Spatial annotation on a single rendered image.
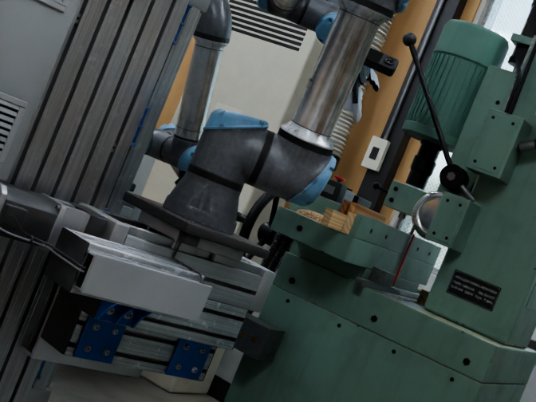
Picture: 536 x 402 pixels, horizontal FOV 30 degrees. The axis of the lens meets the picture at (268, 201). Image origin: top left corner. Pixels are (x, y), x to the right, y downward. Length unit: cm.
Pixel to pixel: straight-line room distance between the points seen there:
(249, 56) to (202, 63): 158
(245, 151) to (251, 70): 222
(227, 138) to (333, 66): 25
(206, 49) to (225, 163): 71
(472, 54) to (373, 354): 79
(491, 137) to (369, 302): 48
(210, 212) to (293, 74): 217
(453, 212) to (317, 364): 48
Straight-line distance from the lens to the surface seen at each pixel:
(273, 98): 406
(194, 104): 261
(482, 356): 229
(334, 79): 194
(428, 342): 233
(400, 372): 235
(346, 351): 240
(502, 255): 241
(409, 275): 269
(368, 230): 234
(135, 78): 198
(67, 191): 196
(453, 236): 235
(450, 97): 256
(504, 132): 238
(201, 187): 193
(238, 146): 193
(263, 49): 415
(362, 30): 194
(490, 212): 243
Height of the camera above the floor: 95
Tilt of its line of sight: 1 degrees down
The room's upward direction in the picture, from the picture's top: 22 degrees clockwise
